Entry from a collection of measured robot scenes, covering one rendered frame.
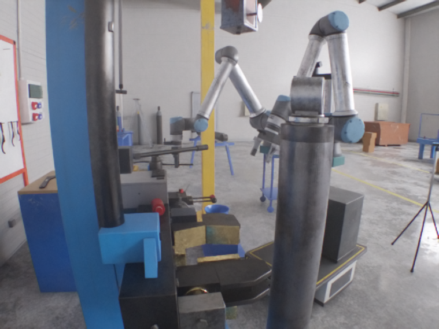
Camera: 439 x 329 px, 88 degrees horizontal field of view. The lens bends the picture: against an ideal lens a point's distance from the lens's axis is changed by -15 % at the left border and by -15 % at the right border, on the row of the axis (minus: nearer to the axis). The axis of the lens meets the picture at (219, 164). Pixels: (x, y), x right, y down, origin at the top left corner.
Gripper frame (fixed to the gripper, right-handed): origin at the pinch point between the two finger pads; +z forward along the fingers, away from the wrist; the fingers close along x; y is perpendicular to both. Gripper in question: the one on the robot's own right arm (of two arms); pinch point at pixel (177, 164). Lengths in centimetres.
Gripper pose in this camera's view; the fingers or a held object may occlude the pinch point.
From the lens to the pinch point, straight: 194.9
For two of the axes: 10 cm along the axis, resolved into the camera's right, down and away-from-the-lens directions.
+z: 0.0, 9.8, 2.1
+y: 10.0, 0.1, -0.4
